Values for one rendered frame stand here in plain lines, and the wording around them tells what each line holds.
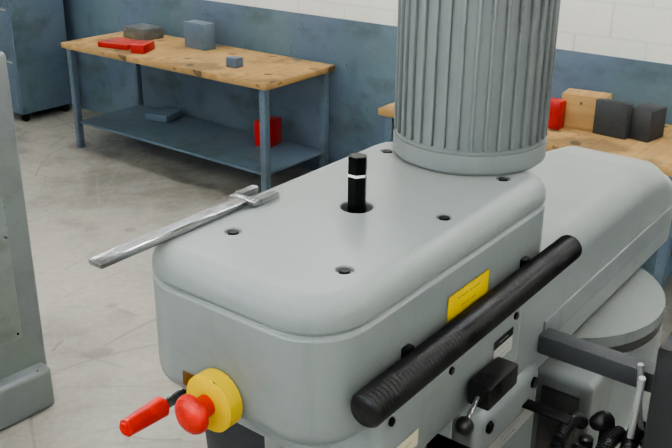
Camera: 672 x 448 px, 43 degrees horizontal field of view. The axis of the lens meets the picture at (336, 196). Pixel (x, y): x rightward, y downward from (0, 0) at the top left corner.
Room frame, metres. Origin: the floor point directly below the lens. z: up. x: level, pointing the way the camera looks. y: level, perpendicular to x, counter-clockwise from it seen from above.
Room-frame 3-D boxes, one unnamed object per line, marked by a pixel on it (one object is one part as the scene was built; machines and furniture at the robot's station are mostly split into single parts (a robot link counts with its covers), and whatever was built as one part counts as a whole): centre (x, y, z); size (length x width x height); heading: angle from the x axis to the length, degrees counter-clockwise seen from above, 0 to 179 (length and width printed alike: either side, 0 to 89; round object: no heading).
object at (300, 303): (0.90, -0.03, 1.81); 0.47 x 0.26 x 0.16; 143
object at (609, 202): (1.28, -0.33, 1.66); 0.80 x 0.23 x 0.20; 143
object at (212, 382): (0.70, 0.12, 1.76); 0.06 x 0.02 x 0.06; 53
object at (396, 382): (0.83, -0.16, 1.79); 0.45 x 0.04 x 0.04; 143
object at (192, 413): (0.69, 0.13, 1.76); 0.04 x 0.03 x 0.04; 53
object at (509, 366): (0.86, -0.17, 1.66); 0.12 x 0.04 x 0.04; 143
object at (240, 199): (0.83, 0.15, 1.89); 0.24 x 0.04 x 0.01; 143
